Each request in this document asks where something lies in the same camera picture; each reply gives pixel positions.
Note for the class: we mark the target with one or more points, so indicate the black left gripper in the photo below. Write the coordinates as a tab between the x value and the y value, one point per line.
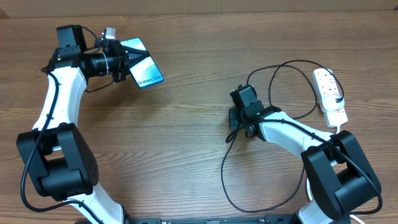
122	55

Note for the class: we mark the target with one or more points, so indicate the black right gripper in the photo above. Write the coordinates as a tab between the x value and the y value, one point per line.
234	114

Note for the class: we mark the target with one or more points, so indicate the Samsung Galaxy smartphone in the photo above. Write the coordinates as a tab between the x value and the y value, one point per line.
145	73

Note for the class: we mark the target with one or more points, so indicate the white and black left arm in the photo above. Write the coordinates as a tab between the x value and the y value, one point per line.
57	159

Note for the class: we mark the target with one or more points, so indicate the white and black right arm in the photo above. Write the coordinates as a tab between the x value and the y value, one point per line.
338	171

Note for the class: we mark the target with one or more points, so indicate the white charger plug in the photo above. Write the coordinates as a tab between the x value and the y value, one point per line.
332	103

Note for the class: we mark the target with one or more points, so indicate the white power strip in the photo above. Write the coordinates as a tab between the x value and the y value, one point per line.
325	84

